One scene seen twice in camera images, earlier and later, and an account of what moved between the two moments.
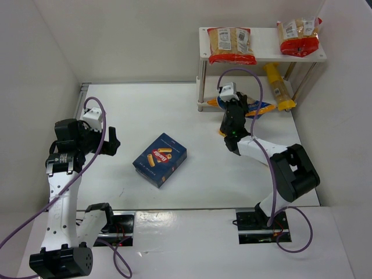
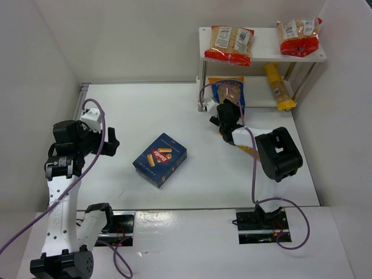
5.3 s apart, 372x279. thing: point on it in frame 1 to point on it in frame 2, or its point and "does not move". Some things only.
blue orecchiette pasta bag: (254, 110) to (229, 88)
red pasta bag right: (299, 36) does not move
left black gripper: (104, 144) does not move
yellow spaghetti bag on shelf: (284, 99) does not move
